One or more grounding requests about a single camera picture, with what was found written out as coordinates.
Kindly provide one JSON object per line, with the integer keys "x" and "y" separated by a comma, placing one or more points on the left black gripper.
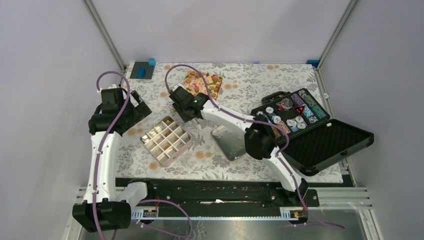
{"x": 140, "y": 111}

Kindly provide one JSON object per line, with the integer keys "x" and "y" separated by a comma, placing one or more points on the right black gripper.
{"x": 186, "y": 118}

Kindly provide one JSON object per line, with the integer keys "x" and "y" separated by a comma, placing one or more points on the compartmented metal chocolate tin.
{"x": 166, "y": 141}

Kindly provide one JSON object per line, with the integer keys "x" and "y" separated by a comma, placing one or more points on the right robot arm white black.
{"x": 259, "y": 137}

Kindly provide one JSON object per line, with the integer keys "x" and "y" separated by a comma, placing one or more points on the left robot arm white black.
{"x": 103, "y": 207}

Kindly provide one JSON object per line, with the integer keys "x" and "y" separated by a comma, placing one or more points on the floral rectangular tray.
{"x": 206, "y": 83}

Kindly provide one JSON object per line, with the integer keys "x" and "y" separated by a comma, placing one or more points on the grey lego baseplate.
{"x": 142, "y": 70}

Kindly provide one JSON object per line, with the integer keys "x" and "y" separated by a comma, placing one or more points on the floral table mat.
{"x": 244, "y": 86}

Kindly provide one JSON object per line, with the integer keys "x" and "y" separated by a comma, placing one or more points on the silver tin lid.
{"x": 231, "y": 144}

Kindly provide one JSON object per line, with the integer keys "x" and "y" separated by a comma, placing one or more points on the clear plastic cup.
{"x": 286, "y": 104}

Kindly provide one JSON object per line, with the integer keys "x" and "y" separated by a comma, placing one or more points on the black poker chip case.
{"x": 316, "y": 141}

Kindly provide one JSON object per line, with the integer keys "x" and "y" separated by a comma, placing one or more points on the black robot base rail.
{"x": 219, "y": 199}

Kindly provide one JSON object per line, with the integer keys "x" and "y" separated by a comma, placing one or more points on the blue corner bracket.
{"x": 314, "y": 63}

